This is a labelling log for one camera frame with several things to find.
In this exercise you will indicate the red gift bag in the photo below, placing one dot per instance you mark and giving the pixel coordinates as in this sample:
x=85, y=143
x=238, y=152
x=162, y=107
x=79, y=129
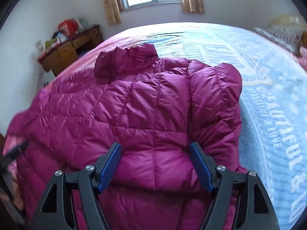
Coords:
x=68, y=27

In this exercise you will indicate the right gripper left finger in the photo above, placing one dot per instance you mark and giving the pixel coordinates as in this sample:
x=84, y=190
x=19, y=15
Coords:
x=55, y=209

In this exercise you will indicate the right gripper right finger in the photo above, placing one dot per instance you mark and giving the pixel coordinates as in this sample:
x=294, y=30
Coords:
x=254, y=208

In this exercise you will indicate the cream wooden headboard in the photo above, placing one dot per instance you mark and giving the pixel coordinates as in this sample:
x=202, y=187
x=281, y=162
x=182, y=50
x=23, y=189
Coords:
x=291, y=20

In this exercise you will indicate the magenta puffer jacket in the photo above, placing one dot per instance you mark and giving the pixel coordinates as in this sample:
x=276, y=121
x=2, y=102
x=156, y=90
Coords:
x=155, y=108

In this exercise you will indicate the patterned pillow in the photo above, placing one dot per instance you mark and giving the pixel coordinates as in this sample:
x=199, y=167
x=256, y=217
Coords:
x=287, y=36

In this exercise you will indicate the blue pink printed bedsheet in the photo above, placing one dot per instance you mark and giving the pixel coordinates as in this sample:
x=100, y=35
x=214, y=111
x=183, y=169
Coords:
x=272, y=102

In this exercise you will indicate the left beige curtain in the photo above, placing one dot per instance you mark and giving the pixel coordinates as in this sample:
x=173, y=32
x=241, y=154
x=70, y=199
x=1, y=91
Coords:
x=112, y=12

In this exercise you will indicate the brown wooden desk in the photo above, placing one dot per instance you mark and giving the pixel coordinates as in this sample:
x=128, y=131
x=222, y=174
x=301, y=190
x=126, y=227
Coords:
x=63, y=55

